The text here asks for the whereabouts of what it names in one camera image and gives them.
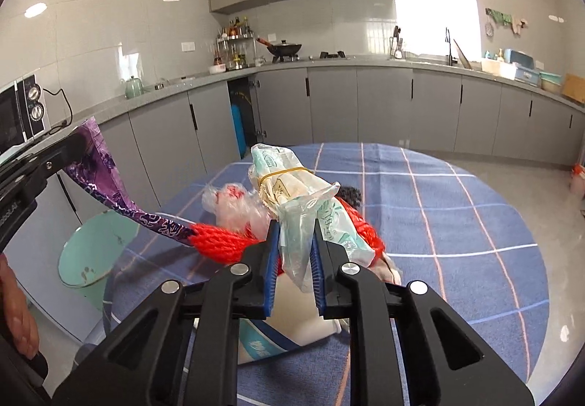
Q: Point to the wooden cutting board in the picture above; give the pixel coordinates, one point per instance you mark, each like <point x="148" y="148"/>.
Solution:
<point x="575" y="88"/>

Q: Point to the blue checked tablecloth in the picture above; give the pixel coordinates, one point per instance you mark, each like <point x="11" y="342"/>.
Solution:
<point x="438" y="228"/>

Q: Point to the green teapot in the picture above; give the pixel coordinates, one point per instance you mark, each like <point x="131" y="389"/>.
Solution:
<point x="133" y="88"/>

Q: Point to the metal spice rack with bottles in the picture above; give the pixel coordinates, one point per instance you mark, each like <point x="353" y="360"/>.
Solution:
<point x="235" y="45"/>

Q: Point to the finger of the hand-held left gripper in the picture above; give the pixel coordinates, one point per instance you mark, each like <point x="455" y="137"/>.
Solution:
<point x="50" y="159"/>

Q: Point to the person's left hand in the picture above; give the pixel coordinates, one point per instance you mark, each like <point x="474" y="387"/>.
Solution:
<point x="16" y="310"/>

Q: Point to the clear red-printed plastic bag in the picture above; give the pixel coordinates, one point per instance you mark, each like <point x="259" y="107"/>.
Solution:
<point x="233" y="205"/>

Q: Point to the white wall socket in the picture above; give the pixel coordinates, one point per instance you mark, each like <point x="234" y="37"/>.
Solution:
<point x="188" y="46"/>

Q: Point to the white cup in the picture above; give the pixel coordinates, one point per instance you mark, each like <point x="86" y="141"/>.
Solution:
<point x="259" y="61"/>

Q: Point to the black kitchen faucet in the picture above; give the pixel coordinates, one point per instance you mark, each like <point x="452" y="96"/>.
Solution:
<point x="449" y="47"/>

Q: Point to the grey kitchen base cabinets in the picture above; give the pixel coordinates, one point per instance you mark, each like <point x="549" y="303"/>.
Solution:
<point x="384" y="109"/>

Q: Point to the black wok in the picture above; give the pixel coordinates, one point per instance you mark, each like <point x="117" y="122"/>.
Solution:
<point x="284" y="49"/>

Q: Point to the white blue-printed plastic bag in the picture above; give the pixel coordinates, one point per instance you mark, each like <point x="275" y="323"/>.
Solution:
<point x="297" y="319"/>

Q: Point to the bright window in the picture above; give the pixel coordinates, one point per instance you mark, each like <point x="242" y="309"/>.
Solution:
<point x="434" y="8"/>

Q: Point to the green enamel basin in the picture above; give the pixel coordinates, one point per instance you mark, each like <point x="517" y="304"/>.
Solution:
<point x="91" y="260"/>

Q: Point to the white bowl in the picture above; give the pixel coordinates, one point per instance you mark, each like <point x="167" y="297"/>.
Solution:
<point x="217" y="68"/>

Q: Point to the gas stove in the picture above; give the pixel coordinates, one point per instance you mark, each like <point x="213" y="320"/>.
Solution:
<point x="320" y="55"/>

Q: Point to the white container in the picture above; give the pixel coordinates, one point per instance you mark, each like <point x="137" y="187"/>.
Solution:
<point x="496" y="65"/>

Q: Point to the red mesh net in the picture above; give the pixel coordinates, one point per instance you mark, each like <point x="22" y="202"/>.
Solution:
<point x="219" y="244"/>

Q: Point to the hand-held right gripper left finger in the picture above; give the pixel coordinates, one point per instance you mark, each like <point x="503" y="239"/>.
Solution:
<point x="273" y="253"/>

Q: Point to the clear green-printed plastic bag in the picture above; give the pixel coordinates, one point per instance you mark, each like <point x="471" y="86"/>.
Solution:
<point x="292" y="186"/>

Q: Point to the blue tank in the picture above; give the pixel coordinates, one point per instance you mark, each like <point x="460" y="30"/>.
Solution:
<point x="238" y="127"/>

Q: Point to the blue storage box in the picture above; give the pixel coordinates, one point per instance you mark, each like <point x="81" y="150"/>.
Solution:
<point x="525" y="65"/>

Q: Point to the knife holder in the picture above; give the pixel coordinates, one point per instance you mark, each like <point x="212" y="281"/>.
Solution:
<point x="397" y="45"/>

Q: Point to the black microwave oven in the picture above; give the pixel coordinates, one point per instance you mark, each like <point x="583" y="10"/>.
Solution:
<point x="18" y="113"/>

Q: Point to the red and white bag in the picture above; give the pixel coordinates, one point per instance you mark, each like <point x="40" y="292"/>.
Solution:
<point x="578" y="180"/>

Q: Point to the green plastic tub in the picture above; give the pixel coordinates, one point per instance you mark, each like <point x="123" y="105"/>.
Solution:
<point x="550" y="81"/>

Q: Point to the hanging kitchen cloths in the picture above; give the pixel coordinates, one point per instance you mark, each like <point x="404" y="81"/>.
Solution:
<point x="505" y="17"/>

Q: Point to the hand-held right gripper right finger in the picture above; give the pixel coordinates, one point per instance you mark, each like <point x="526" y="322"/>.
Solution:
<point x="317" y="264"/>

